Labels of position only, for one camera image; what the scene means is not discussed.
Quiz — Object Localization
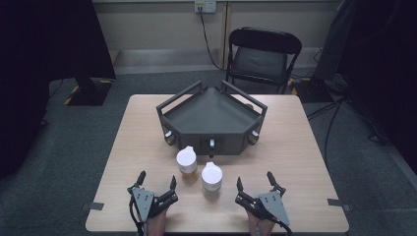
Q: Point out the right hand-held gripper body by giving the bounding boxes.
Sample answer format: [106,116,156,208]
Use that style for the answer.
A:
[234,189,292,227]

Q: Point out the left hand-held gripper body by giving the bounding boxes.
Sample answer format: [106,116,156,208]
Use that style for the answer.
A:
[127,186,180,224]

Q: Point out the white-lidded bottle amber contents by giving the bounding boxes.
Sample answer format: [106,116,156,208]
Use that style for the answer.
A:
[175,146,200,184]

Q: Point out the white-lidded bottle pale contents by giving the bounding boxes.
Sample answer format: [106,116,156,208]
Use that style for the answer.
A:
[201,161,224,201]

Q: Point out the dark grey corner shelf tray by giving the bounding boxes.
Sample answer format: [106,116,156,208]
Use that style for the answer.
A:
[155,80,268,156]

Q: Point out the person's right hand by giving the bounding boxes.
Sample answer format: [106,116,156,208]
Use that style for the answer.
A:
[246,210,278,236]

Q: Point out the person's left hand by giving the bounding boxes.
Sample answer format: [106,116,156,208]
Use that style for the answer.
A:
[146,207,170,236]

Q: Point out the grey tape piece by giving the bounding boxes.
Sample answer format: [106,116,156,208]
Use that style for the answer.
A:
[328,198,352,212]
[82,201,105,211]

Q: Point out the black stand base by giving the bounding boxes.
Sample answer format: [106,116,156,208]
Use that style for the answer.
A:
[63,78,114,107]
[289,77,334,103]

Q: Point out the black folding chair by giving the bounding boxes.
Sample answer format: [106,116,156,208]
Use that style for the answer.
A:
[225,27,303,95]

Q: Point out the black curtain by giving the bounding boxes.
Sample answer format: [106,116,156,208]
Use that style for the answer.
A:
[0,0,116,180]

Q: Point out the dark curtain with stand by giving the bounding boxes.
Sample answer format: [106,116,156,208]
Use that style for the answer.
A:
[313,0,417,165]

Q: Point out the left hand-held gripper cable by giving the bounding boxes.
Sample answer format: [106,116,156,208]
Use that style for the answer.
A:
[129,196,146,236]

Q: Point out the hand-held gripper cable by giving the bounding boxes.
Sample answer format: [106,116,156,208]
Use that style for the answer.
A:
[129,196,146,236]
[274,218,293,236]

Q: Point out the right hand-held gripper cable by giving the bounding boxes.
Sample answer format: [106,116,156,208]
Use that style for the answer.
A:
[274,218,293,236]

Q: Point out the black floor cable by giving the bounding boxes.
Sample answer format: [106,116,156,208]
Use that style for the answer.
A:
[306,99,343,121]
[324,97,345,165]

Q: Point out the black wall socket cable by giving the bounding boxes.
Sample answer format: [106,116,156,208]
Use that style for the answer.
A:
[198,9,227,72]

